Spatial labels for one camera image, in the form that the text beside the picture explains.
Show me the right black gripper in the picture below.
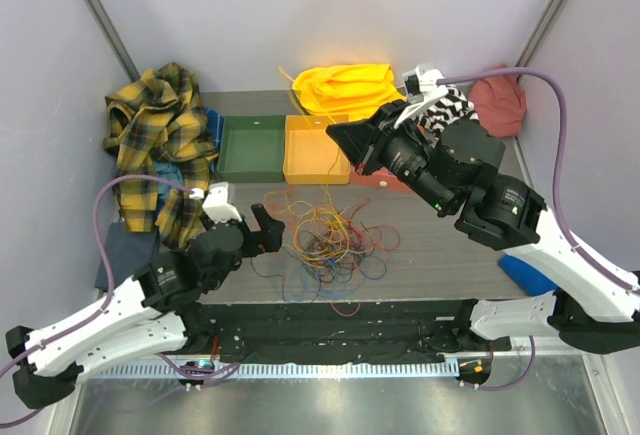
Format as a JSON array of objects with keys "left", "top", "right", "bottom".
[{"left": 328, "top": 99, "right": 454, "bottom": 214}]

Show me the yellow wire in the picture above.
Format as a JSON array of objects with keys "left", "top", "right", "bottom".
[{"left": 277, "top": 65, "right": 376, "bottom": 281}]

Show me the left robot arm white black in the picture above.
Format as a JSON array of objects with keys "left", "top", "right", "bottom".
[{"left": 5, "top": 204, "right": 285, "bottom": 410}]

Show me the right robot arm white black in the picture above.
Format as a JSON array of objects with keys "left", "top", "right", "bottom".
[{"left": 326, "top": 102, "right": 639, "bottom": 354}]

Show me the yellow cloth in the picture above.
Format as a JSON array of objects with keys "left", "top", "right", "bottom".
[{"left": 292, "top": 64, "right": 406, "bottom": 121}]

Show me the yellow plastic tray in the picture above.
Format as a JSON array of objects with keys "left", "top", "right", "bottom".
[{"left": 283, "top": 115, "right": 351, "bottom": 185}]

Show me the red orange plastic tray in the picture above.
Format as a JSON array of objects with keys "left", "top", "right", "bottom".
[{"left": 350, "top": 168, "right": 412, "bottom": 194}]

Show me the green plastic tray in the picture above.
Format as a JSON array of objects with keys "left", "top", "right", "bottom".
[{"left": 216, "top": 115, "right": 286, "bottom": 183}]

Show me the black white striped cloth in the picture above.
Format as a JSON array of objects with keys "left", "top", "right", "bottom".
[{"left": 419, "top": 85, "right": 479, "bottom": 138}]

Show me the blue towel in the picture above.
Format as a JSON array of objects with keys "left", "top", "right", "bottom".
[{"left": 204, "top": 107, "right": 224, "bottom": 149}]

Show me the dark grey folded cloth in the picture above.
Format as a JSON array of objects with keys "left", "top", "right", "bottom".
[{"left": 104, "top": 222, "right": 160, "bottom": 287}]

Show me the pink red cloth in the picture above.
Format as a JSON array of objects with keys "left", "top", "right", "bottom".
[{"left": 468, "top": 74, "right": 527, "bottom": 138}]

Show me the yellow plaid flannel shirt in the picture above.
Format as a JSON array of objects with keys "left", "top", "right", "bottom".
[{"left": 103, "top": 62, "right": 218, "bottom": 249}]

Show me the blue cloth at right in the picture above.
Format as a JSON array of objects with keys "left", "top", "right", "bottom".
[{"left": 498, "top": 255, "right": 557, "bottom": 296}]

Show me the black striped wire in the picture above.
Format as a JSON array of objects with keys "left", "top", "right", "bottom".
[{"left": 248, "top": 254, "right": 289, "bottom": 301}]

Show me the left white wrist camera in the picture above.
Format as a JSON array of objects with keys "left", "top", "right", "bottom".
[{"left": 189, "top": 182, "right": 242, "bottom": 230}]

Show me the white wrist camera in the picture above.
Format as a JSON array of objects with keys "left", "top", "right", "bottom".
[
  {"left": 189, "top": 182, "right": 242, "bottom": 230},
  {"left": 393, "top": 64, "right": 448, "bottom": 129}
]

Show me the brown wire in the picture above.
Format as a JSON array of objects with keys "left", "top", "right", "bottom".
[{"left": 304, "top": 227, "right": 361, "bottom": 276}]

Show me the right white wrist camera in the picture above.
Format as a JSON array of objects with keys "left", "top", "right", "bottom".
[{"left": 393, "top": 64, "right": 448, "bottom": 129}]

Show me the red wire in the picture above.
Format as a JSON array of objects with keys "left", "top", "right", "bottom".
[{"left": 329, "top": 197, "right": 402, "bottom": 317}]

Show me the slotted cable duct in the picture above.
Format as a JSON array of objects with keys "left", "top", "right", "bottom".
[{"left": 93, "top": 358, "right": 459, "bottom": 380}]

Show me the right aluminium corner rail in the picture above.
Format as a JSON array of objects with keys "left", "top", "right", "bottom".
[{"left": 516, "top": 0, "right": 569, "bottom": 67}]

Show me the aluminium corner rail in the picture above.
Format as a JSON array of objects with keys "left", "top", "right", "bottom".
[
  {"left": 83, "top": 0, "right": 140, "bottom": 82},
  {"left": 516, "top": 0, "right": 569, "bottom": 67}
]

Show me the left aluminium corner rail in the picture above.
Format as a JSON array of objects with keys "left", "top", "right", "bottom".
[{"left": 83, "top": 0, "right": 140, "bottom": 82}]

